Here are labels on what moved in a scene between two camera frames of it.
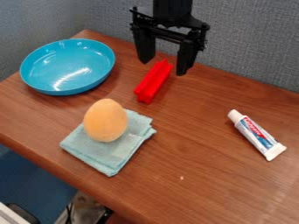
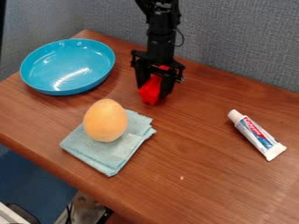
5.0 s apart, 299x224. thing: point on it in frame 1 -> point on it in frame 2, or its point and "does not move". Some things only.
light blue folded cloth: x=109 y=157 does not move
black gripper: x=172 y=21 -> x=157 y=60
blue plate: x=67 y=66 does not move
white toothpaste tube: x=263 y=141 does not move
